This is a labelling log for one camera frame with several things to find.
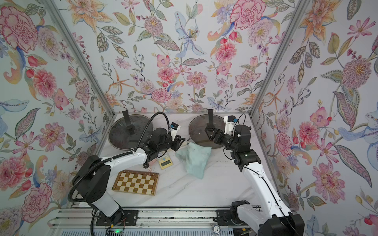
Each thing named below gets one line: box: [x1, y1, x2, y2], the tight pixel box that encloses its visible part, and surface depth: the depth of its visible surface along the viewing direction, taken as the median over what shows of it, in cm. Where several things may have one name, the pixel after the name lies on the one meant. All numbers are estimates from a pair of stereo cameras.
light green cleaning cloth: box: [175, 142, 213, 180], surface depth 88 cm
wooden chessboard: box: [111, 169, 160, 196], surface depth 84 cm
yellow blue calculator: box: [157, 153, 174, 170], surface depth 95 cm
